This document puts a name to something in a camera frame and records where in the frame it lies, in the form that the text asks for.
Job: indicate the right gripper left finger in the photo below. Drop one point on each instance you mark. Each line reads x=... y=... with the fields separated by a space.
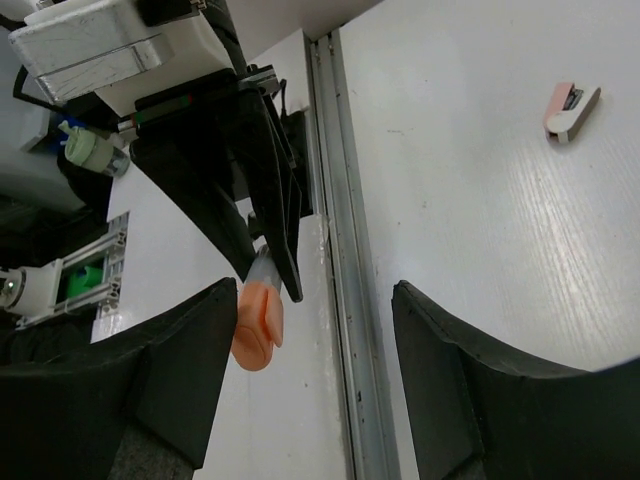
x=138 y=405

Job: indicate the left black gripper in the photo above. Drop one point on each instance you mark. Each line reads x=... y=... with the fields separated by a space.
x=176 y=130

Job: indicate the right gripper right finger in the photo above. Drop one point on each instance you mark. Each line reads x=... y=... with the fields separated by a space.
x=482 y=409

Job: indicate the orange grey correction tape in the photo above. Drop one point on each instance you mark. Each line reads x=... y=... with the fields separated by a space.
x=260 y=325

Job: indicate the pink white mini stapler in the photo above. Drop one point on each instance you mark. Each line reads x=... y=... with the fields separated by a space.
x=567 y=111

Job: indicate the aluminium frame rail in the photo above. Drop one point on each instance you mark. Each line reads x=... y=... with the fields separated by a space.
x=371 y=441

